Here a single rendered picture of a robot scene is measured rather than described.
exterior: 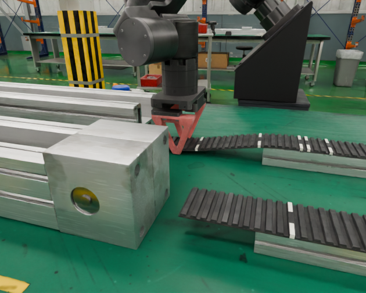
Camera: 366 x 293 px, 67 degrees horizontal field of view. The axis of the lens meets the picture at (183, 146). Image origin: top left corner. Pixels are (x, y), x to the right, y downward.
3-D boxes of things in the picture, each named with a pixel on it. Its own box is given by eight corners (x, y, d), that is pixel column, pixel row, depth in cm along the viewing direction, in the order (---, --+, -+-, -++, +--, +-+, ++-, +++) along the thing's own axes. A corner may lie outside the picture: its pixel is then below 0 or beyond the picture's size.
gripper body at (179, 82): (150, 110, 42) (146, 59, 39) (171, 94, 51) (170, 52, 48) (191, 113, 40) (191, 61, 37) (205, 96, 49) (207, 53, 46)
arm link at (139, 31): (169, -36, 40) (140, 10, 46) (107, -50, 32) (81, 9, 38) (216, 30, 40) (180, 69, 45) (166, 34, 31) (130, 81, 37)
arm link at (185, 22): (205, 13, 41) (175, 14, 44) (178, 13, 36) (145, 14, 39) (204, 62, 44) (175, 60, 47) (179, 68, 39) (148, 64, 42)
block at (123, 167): (176, 185, 38) (175, 119, 34) (136, 250, 27) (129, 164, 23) (117, 175, 40) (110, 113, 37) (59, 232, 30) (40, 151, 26)
